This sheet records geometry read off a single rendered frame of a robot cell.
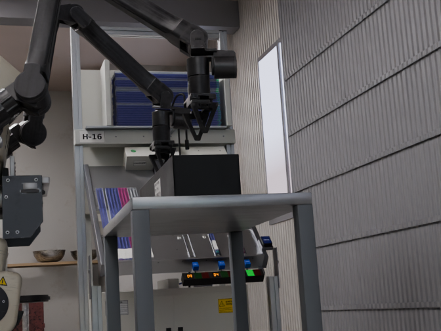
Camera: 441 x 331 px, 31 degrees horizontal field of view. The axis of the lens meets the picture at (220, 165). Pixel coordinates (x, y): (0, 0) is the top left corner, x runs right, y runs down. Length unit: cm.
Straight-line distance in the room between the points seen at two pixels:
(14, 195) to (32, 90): 28
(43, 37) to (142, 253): 62
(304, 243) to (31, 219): 69
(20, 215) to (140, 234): 36
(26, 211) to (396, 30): 316
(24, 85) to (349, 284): 372
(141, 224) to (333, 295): 385
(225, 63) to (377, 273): 317
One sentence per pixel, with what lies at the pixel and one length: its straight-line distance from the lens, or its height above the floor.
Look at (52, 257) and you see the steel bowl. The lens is 963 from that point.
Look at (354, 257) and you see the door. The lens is 530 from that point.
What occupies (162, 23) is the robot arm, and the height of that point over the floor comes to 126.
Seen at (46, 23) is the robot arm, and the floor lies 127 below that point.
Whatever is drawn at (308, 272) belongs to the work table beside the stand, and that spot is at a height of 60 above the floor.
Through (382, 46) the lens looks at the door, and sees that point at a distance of 495.
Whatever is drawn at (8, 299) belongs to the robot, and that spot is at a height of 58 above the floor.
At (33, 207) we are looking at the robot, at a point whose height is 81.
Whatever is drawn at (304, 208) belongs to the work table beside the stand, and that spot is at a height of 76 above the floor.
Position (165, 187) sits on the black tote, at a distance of 208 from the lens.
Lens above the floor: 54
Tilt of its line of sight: 10 degrees up
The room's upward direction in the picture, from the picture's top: 4 degrees counter-clockwise
